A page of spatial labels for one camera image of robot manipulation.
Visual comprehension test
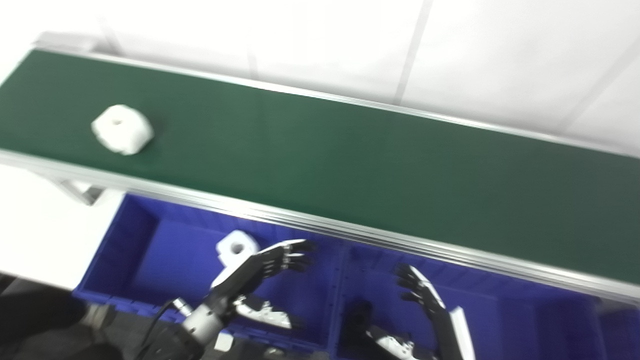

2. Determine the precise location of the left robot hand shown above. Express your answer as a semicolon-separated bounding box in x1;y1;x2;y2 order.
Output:
202;239;317;331

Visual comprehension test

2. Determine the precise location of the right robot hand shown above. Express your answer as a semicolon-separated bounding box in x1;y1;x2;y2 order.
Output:
367;264;477;360

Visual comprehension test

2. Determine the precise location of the white round plastic part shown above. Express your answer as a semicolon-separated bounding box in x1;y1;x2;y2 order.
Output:
90;104;155;156
215;229;261;267

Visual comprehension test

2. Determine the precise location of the blue plastic bin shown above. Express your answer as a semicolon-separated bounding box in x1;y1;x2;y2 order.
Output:
597;295;640;360
335;242;603;360
72;192;346;354

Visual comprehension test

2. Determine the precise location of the green conveyor belt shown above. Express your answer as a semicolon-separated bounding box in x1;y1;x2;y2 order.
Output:
0;49;640;286
0;31;640;307

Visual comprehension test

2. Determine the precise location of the aluminium conveyor leg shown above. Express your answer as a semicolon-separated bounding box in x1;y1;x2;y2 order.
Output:
30;167;108;206

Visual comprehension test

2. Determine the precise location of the small white block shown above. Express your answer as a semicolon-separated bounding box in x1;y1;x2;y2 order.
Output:
214;332;236;354

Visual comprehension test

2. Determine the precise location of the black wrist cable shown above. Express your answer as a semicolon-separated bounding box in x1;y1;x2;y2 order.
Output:
134;299;187;360

